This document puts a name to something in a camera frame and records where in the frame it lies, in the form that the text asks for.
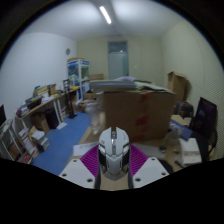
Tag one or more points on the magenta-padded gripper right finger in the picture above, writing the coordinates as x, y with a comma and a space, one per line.
151, 171

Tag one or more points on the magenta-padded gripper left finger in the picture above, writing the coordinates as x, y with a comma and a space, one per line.
75, 171

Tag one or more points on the white and black computer mouse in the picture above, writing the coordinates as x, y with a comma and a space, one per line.
113, 156

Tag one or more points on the white paper sheet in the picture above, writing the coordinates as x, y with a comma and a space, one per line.
83, 148

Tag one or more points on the clear plastic container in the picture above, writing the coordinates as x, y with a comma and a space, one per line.
170, 141

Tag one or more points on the white open book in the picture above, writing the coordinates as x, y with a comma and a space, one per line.
190, 151

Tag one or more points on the large brown cardboard box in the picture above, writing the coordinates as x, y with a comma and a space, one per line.
156, 113

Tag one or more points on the clear glass jar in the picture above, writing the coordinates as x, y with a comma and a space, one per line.
96, 116

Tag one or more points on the black metal stand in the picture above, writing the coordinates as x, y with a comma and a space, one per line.
70, 103

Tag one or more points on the dark bag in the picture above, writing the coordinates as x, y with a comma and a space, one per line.
184, 109

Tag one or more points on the long wooden desk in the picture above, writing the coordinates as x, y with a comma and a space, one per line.
43, 103

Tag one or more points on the dark monitor screen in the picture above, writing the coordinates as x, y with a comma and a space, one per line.
205, 115

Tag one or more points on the tall open cardboard box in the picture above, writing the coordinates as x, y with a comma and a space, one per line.
176, 86

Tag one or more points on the blue and white display cabinet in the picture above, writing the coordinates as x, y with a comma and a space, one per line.
78, 75

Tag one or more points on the grey door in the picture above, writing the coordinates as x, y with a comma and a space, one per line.
118, 61

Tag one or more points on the long ceiling light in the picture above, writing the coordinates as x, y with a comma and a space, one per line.
105, 14

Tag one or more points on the round wall clock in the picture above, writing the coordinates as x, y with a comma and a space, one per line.
68, 51

